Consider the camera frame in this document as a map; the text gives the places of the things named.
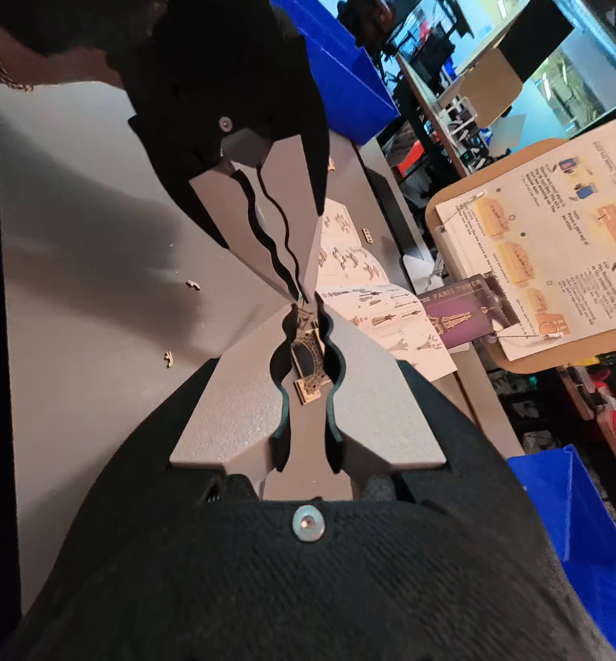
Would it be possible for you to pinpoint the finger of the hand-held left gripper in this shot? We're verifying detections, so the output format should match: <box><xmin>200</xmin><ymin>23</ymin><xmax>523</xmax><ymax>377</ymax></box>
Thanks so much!
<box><xmin>188</xmin><ymin>161</ymin><xmax>302</xmax><ymax>302</ymax></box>
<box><xmin>220</xmin><ymin>128</ymin><xmax>325</xmax><ymax>305</ymax></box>

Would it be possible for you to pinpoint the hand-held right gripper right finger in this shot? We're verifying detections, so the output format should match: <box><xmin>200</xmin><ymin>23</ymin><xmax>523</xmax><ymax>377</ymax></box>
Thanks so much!
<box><xmin>314</xmin><ymin>292</ymin><xmax>447</xmax><ymax>501</ymax></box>

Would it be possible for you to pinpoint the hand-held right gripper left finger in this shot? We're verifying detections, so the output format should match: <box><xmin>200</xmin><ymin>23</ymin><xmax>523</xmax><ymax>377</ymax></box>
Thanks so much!
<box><xmin>170</xmin><ymin>304</ymin><xmax>299</xmax><ymax>501</ymax></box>

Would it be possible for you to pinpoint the wooden tower model section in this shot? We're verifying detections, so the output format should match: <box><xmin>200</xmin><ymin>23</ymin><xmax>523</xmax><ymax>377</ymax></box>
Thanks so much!
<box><xmin>290</xmin><ymin>305</ymin><xmax>336</xmax><ymax>406</ymax></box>

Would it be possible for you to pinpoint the person's left hand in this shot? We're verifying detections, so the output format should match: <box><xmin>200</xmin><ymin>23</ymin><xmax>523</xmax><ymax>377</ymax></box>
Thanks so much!
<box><xmin>1</xmin><ymin>49</ymin><xmax>124</xmax><ymax>88</ymax></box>

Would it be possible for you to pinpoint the white instruction booklet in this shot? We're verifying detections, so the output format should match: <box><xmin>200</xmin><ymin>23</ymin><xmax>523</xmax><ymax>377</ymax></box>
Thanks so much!
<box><xmin>316</xmin><ymin>199</ymin><xmax>458</xmax><ymax>383</ymax></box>

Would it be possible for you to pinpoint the purple tower picture card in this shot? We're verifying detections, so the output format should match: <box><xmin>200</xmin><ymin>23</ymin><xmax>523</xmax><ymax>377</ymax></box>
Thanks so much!
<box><xmin>419</xmin><ymin>275</ymin><xmax>520</xmax><ymax>353</ymax></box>

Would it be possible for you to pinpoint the instruction booklet on clipboard stand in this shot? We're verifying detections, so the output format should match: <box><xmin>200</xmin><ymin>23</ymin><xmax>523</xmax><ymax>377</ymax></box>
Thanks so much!
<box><xmin>426</xmin><ymin>137</ymin><xmax>616</xmax><ymax>375</ymax></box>

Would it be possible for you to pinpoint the wooden display board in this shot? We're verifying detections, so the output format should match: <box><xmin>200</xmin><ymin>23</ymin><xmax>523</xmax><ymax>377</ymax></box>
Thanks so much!
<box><xmin>460</xmin><ymin>49</ymin><xmax>527</xmax><ymax>130</ymax></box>

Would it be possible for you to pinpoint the tagged blue plastic bin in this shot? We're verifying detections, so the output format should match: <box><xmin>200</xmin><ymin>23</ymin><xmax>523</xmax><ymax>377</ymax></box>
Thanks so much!
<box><xmin>507</xmin><ymin>444</ymin><xmax>616</xmax><ymax>661</ymax></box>

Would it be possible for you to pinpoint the printed instruction sheet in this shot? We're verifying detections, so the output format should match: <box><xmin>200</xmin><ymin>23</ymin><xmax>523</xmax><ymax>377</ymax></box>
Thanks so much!
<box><xmin>434</xmin><ymin>108</ymin><xmax>616</xmax><ymax>361</ymax></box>

